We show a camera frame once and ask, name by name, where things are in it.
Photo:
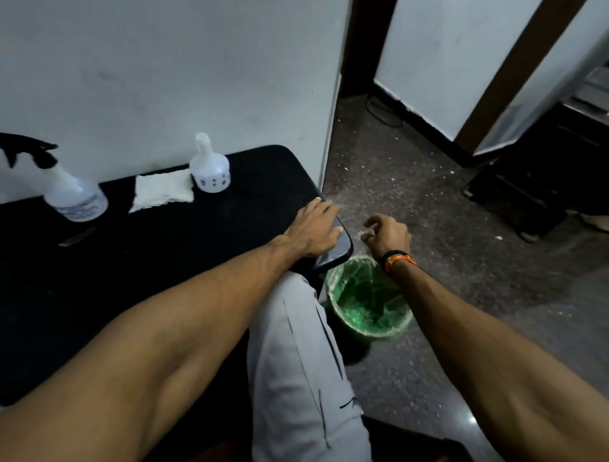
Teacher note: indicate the person's right hand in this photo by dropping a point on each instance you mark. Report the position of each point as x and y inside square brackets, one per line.
[392, 238]

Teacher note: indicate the person's left hand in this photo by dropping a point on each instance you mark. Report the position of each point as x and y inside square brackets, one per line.
[311, 233]

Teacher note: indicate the person's right fingers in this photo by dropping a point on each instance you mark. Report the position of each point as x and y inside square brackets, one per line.
[373, 221]

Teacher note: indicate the person's left fingers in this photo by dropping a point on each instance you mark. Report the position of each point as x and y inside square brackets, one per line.
[328, 214]

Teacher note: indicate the clear plastic bin liner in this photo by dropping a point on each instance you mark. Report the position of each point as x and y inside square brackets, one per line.
[367, 243]

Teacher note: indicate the person's right forearm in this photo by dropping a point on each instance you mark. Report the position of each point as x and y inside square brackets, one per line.
[480, 366]

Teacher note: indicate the person's left forearm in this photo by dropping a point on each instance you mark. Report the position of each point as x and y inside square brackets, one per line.
[157, 333]

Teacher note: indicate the black wristband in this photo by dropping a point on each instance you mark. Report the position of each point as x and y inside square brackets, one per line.
[394, 254]

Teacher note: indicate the orange thread wristband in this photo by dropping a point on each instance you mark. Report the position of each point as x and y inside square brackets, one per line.
[402, 261]

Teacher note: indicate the green waste bin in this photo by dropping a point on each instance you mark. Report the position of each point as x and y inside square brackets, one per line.
[361, 290]

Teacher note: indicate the white nozzle bottle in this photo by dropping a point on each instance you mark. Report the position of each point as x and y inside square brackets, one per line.
[209, 173]

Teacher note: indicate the grey trousers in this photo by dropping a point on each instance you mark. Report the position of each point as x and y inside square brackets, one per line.
[295, 371]

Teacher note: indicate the white folded cloth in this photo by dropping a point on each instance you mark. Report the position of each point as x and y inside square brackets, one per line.
[161, 190]

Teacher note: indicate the dark low furniture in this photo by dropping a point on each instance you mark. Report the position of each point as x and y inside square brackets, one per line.
[537, 181]

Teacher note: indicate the clear spray bottle black trigger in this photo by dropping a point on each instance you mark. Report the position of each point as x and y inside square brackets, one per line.
[76, 197]

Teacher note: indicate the brown wooden door frame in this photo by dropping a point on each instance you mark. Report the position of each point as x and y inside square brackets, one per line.
[518, 71]

